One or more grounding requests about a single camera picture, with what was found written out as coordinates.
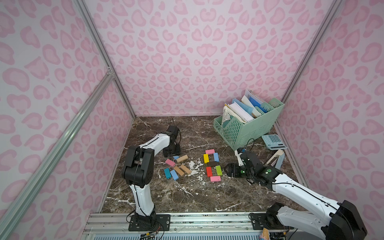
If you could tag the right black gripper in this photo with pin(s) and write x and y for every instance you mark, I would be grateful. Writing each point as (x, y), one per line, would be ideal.
(237, 169)

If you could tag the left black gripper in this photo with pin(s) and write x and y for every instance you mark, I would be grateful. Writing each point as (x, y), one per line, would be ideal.
(167, 150)

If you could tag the pink block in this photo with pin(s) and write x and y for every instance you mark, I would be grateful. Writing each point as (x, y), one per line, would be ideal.
(215, 179)
(170, 163)
(210, 152)

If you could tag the wooden block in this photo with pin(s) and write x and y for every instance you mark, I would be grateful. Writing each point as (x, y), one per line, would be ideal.
(182, 158)
(179, 171)

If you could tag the green block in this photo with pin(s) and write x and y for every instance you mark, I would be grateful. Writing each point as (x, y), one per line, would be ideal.
(219, 170)

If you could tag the teal block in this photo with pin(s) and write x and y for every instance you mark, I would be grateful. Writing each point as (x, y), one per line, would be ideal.
(167, 173)

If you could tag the wooden block diagonal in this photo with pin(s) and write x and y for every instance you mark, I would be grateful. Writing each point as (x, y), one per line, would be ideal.
(185, 169)

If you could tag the red block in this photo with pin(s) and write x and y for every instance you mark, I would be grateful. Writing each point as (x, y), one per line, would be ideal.
(209, 172)

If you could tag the yellow block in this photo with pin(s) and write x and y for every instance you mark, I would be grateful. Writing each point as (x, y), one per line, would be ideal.
(206, 158)

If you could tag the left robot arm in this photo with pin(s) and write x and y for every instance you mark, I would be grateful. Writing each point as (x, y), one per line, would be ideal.
(138, 169)

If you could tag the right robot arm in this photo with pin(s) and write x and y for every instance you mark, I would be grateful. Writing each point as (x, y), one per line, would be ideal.
(323, 217)

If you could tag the green plastic file basket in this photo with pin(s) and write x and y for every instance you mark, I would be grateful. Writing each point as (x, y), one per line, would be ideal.
(237, 134)

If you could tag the grey calculator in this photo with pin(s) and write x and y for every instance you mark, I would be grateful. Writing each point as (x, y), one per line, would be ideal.
(273, 142)

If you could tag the white papers stack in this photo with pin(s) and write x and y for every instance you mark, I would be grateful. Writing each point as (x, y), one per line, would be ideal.
(234, 110)

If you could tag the blue folder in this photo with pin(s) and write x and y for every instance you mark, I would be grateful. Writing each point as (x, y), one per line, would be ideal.
(255, 103)

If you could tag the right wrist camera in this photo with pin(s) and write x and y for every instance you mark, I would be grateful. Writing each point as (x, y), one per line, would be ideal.
(238, 153)

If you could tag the wooden box at right wall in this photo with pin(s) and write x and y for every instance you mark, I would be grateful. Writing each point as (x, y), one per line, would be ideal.
(276, 160)

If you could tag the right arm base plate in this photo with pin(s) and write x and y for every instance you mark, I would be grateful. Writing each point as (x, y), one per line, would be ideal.
(265, 221)

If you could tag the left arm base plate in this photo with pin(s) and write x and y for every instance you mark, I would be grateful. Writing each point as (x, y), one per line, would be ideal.
(139, 223)

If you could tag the front aluminium rail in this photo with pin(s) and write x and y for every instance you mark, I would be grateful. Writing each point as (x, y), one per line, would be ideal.
(188, 226)

